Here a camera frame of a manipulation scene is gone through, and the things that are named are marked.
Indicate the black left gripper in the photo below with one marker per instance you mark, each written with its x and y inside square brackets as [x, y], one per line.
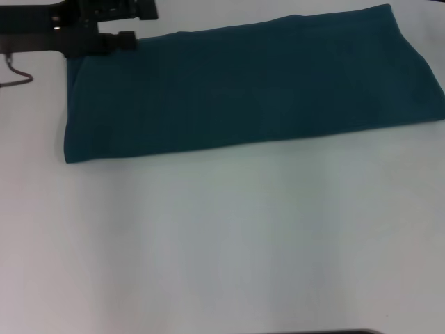
[41, 31]

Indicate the dark curved robot chest edge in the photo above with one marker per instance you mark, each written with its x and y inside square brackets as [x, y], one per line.
[342, 332]

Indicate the teal t-shirt with beige print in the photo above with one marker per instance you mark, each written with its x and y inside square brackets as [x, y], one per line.
[243, 87]

